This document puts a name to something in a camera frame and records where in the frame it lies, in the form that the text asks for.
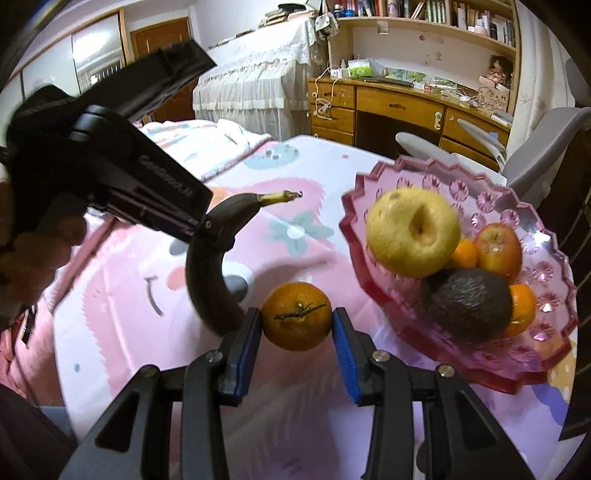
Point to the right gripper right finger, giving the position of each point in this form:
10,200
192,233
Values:
463,440

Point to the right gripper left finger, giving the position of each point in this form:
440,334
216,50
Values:
131,439

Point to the dark avocado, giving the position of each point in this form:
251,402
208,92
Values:
472,304

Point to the large mandarin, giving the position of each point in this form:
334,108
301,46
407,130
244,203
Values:
524,310

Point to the overripe black banana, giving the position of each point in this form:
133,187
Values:
203,268

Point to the red apple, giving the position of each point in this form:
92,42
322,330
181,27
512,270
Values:
499,251

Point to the stemmed mandarin orange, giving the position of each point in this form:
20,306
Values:
297,316

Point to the yellow pear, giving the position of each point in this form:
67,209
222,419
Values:
412,232

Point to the person's left hand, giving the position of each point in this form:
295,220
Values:
29,261

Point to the pink plastic fruit bowl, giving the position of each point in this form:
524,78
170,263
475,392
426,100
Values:
505,364

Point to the wooden door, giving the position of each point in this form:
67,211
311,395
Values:
165,36

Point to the cartoon printed tablecloth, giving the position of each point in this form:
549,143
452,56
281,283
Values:
130,308

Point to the pastel patterned blanket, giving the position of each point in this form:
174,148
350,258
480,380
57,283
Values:
205,148

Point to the lace covered cabinet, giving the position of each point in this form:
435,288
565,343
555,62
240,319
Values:
260,80

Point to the wooden desk with drawers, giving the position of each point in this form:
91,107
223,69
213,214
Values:
369,115

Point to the white curtain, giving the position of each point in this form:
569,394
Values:
543,83

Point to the doll on desk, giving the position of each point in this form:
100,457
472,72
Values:
500,70

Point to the wooden bookshelf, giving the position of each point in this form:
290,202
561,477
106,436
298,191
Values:
455,40

